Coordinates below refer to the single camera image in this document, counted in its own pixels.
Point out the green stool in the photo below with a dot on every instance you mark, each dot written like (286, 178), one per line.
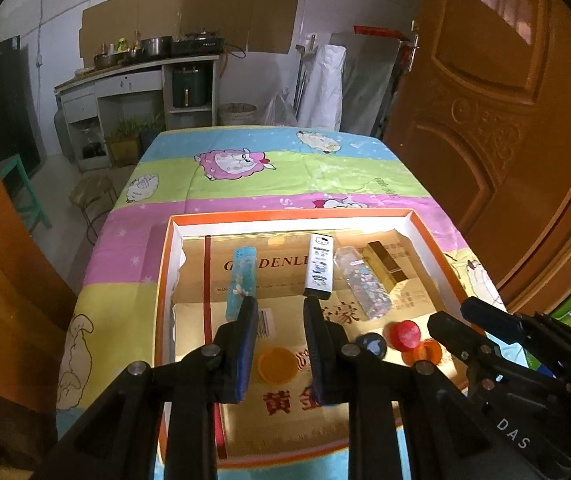
(20, 185)

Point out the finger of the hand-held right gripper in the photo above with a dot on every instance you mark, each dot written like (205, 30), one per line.
(490, 317)
(455, 340)

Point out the cardboard wall sheet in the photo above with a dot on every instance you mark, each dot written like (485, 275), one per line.
(158, 15)
(273, 15)
(108, 30)
(215, 10)

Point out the white rolled sack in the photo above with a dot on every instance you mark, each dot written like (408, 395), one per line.
(323, 85)

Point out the clear plastic bag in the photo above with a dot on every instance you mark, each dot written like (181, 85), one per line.
(278, 107)

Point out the round woven basket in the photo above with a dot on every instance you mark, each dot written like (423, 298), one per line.
(238, 112)

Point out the brown wooden door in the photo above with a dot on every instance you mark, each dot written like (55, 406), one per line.
(490, 110)

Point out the grey kitchen counter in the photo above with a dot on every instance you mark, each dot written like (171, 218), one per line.
(130, 82)

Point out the red paper strip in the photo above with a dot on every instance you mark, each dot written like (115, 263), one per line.
(378, 32)

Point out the clear plastic wrapped panel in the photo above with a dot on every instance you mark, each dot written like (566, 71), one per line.
(365, 80)

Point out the black cabinet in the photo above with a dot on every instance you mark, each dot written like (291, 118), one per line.
(8, 105)

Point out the gold lighter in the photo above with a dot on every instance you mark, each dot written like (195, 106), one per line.
(385, 260)

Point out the white cartoon lighter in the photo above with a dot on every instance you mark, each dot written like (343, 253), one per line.
(320, 265)

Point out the metal pots on counter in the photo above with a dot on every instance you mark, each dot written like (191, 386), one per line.
(198, 42)

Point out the orange bottle cap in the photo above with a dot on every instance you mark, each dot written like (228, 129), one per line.
(428, 352)

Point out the grey gas cylinder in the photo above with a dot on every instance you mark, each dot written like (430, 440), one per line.
(63, 127)

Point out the black bottle cap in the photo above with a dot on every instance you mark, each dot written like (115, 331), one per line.
(373, 344)

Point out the green onion plants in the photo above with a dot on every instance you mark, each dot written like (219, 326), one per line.
(130, 132)

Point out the clear glitter lighter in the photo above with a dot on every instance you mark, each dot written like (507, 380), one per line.
(365, 285)

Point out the steel cooking pot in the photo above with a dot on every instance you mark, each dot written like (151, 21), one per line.
(158, 46)

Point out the round metal stool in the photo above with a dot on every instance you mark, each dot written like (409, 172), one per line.
(90, 192)

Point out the dark frying pan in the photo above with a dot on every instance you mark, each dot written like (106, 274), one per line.
(105, 59)

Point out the yellow green bottle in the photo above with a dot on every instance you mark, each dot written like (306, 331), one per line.
(122, 44)

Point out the brown door frame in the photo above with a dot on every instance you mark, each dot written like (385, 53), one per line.
(5, 260)

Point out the red bottle cap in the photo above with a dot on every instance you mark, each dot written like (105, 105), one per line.
(405, 334)

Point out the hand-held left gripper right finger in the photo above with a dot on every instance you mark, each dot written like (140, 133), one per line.
(315, 350)

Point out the yellow bottle cap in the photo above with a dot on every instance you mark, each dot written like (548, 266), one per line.
(278, 365)

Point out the shallow orange white box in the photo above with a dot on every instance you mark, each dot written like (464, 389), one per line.
(265, 223)

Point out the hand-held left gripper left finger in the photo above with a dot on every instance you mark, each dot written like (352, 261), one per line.
(245, 350)

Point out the light blue lighter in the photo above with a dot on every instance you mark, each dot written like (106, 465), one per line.
(240, 280)

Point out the dark air fryer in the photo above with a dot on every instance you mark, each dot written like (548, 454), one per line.
(188, 85)

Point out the cardboard box lining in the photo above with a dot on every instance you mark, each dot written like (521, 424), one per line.
(285, 310)

